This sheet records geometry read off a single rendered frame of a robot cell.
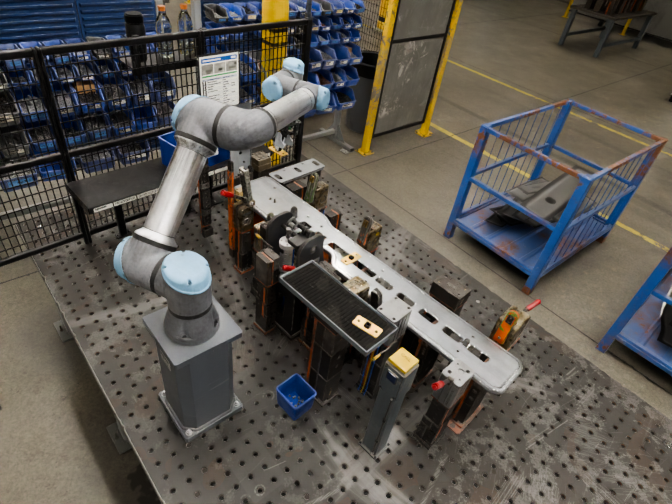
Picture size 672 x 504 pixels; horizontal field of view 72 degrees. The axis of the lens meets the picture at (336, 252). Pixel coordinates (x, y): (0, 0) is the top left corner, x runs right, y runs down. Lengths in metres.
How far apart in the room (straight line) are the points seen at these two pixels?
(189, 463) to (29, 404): 1.30
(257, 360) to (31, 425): 1.24
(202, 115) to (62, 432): 1.76
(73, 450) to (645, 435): 2.35
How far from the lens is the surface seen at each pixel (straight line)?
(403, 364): 1.28
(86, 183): 2.17
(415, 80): 4.92
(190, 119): 1.31
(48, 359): 2.90
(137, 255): 1.30
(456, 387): 1.43
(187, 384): 1.44
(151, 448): 1.66
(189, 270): 1.22
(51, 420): 2.67
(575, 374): 2.17
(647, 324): 3.60
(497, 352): 1.64
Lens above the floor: 2.15
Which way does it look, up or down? 39 degrees down
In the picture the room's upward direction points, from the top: 9 degrees clockwise
